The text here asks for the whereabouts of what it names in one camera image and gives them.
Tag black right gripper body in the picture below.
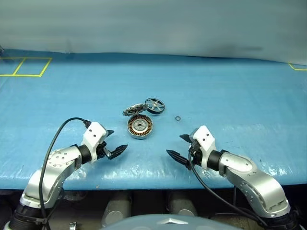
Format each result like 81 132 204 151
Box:
188 141 204 168

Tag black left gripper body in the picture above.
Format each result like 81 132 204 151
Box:
96 140 114 161

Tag round motor stator copper windings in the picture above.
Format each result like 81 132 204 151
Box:
126 114 154 140

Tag small metal gear piece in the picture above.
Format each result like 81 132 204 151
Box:
122 102 147 117

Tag black spoked motor rotor ring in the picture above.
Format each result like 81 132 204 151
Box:
144 97 166 115

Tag grey rounded cylinder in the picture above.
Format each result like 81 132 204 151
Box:
102 191 132 227
167 191 199 218

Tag blue foam table cover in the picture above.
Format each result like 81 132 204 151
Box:
0 49 307 191

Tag grey robot torso with emblem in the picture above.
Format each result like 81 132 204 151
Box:
100 214 218 230

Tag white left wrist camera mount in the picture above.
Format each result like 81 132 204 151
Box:
83 121 107 163

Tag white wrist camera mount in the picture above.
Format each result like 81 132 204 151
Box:
83 121 107 163
190 125 218 170

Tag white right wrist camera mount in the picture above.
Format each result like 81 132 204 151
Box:
190 125 218 170

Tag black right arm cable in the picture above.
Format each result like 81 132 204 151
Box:
188 149 269 228

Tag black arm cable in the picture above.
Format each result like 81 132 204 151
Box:
188 149 269 228
39 117 91 230

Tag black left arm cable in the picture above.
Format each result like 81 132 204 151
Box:
39 117 91 230

